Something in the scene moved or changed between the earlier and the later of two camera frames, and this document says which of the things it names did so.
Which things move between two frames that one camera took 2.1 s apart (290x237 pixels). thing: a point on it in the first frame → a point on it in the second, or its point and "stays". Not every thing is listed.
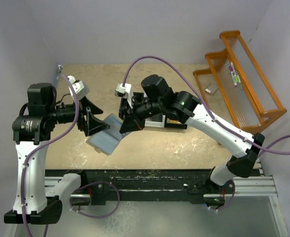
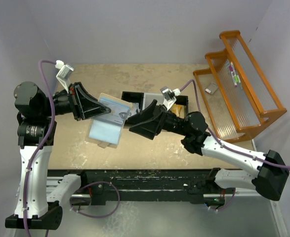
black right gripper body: [142, 110] → [171, 123]
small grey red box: [211, 88] stays
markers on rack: [235, 78] stays
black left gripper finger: [93, 124] → [88, 107]
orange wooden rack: [230, 88] stays
